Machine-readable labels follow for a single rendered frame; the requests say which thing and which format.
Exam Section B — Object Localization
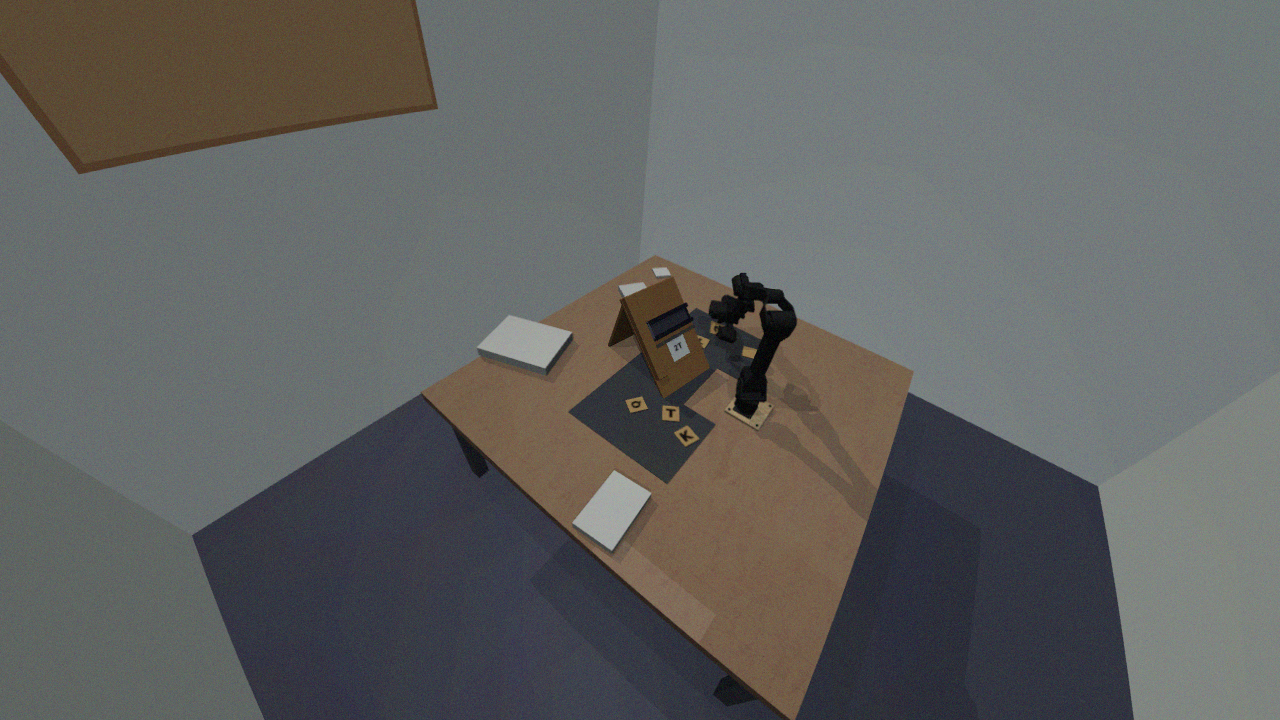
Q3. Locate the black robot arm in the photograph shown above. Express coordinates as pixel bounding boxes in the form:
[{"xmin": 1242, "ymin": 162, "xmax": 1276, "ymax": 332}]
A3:
[{"xmin": 709, "ymin": 273, "xmax": 797, "ymax": 419}]

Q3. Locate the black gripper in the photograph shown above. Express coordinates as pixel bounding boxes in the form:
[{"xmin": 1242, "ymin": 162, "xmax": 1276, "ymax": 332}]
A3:
[{"xmin": 716, "ymin": 293, "xmax": 745, "ymax": 343}]

